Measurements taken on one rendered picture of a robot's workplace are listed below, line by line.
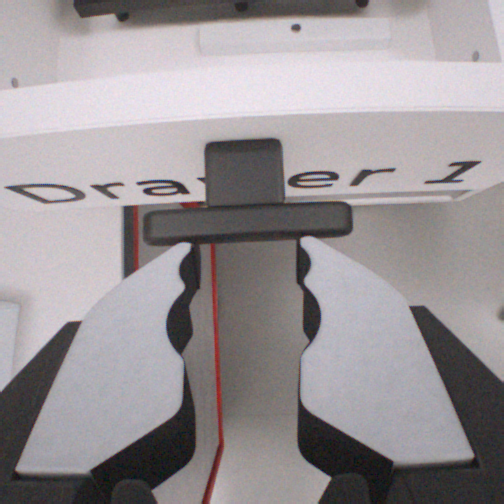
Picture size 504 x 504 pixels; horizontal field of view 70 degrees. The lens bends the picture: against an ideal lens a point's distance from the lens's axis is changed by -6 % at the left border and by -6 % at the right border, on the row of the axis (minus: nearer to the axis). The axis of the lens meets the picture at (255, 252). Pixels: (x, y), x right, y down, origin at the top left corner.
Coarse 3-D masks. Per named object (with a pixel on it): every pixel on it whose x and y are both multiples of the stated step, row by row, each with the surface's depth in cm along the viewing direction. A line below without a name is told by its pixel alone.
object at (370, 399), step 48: (336, 288) 9; (384, 288) 9; (336, 336) 8; (384, 336) 8; (336, 384) 7; (384, 384) 7; (432, 384) 7; (336, 432) 6; (384, 432) 6; (432, 432) 6; (384, 480) 6
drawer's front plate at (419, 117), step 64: (320, 64) 12; (384, 64) 12; (448, 64) 12; (0, 128) 12; (64, 128) 12; (128, 128) 12; (192, 128) 12; (256, 128) 13; (320, 128) 13; (384, 128) 13; (448, 128) 13; (0, 192) 18; (64, 192) 19; (128, 192) 20; (192, 192) 20; (320, 192) 22
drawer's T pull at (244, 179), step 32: (224, 160) 13; (256, 160) 13; (224, 192) 13; (256, 192) 13; (160, 224) 13; (192, 224) 13; (224, 224) 13; (256, 224) 13; (288, 224) 13; (320, 224) 13; (352, 224) 13
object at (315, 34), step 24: (216, 24) 20; (240, 24) 20; (264, 24) 20; (288, 24) 20; (312, 24) 20; (336, 24) 20; (360, 24) 20; (384, 24) 20; (216, 48) 21; (240, 48) 21; (264, 48) 21; (288, 48) 21; (312, 48) 21; (336, 48) 21; (360, 48) 21; (384, 48) 21
